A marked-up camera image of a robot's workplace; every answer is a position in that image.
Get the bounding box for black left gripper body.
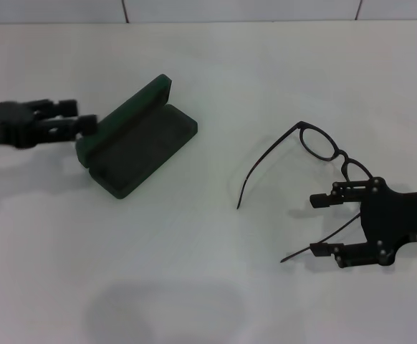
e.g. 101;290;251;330
0;101;40;149

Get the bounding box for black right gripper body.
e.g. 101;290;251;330
360;176;417;267

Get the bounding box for black glasses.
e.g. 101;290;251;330
236;120;374;264

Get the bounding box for green glasses case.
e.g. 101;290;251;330
75;73;199;200

